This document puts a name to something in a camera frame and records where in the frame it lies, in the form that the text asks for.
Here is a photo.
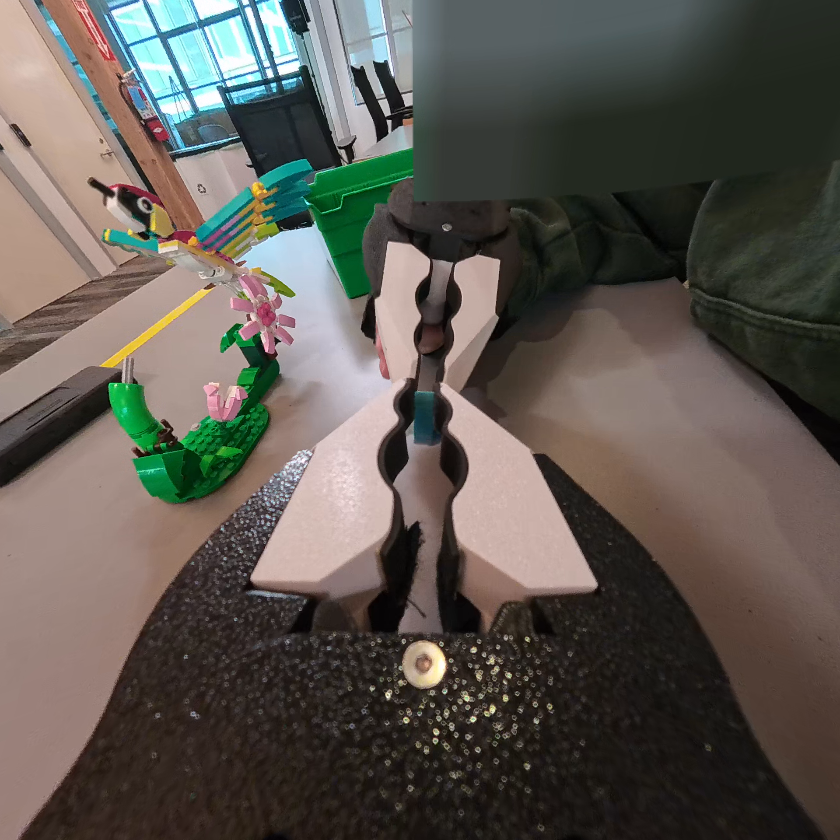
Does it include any teal and white lego piece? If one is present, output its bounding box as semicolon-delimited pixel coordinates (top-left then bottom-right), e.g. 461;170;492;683
413;390;440;446

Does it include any person's green sweatshirt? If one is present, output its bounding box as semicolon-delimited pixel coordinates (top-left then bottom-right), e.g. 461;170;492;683
686;161;840;454

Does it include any red wall sign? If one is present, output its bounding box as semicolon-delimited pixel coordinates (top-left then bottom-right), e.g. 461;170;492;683
72;0;118;63

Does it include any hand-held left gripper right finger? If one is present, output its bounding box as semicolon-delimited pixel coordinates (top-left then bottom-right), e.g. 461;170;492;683
436;382;599;632

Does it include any white recycling bin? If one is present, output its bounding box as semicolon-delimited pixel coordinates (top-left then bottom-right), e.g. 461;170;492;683
172;141;263;227

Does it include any wooden post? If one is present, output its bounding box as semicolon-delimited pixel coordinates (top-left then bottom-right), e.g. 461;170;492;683
42;0;204;231

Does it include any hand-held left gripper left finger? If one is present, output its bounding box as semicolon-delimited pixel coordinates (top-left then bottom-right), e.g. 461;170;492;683
249;377;421;631

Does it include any black flat tray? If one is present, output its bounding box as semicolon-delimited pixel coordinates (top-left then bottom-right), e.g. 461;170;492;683
0;366;124;488

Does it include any red fire extinguisher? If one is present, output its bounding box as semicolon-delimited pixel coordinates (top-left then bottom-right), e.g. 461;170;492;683
118;71;170;142

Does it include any lego bird and flower model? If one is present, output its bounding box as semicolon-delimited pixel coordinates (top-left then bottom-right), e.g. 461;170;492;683
88;159;316;505

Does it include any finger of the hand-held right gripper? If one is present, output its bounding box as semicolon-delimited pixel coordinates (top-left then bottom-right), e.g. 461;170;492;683
374;240;434;382
438;256;504;391

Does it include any yellow tape strip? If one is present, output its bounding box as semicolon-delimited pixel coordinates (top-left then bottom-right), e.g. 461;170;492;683
100;287;215;368

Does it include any person's right forearm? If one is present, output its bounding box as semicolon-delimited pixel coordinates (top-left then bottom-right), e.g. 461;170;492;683
508;187;713;309

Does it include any black chair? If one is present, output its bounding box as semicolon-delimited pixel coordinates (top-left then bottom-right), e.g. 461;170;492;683
351;64;383;142
373;60;414;135

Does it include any white door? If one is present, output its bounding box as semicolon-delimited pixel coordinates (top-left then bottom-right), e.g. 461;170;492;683
0;0;147;322

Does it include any green plastic bin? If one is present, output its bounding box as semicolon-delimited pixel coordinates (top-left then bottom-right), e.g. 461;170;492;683
305;147;416;299

